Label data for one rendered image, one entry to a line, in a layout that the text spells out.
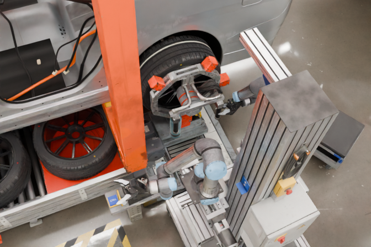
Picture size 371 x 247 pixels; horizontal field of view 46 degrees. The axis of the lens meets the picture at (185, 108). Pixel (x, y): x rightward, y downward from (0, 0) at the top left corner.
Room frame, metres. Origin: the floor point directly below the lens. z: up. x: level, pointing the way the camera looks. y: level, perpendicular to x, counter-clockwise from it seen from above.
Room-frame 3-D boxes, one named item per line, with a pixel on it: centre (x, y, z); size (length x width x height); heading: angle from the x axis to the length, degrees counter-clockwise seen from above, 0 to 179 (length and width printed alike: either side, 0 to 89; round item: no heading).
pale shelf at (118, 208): (1.22, 0.33, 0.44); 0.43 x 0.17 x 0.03; 116
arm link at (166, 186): (0.98, 0.08, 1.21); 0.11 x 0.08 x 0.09; 105
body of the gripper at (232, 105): (1.82, -0.37, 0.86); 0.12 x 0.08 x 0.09; 116
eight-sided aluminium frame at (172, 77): (1.89, 0.01, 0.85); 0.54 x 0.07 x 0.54; 116
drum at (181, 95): (1.83, -0.02, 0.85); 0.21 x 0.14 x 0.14; 26
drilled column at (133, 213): (1.21, 0.35, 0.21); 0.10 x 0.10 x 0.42; 26
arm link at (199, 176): (1.17, -0.15, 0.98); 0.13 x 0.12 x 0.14; 15
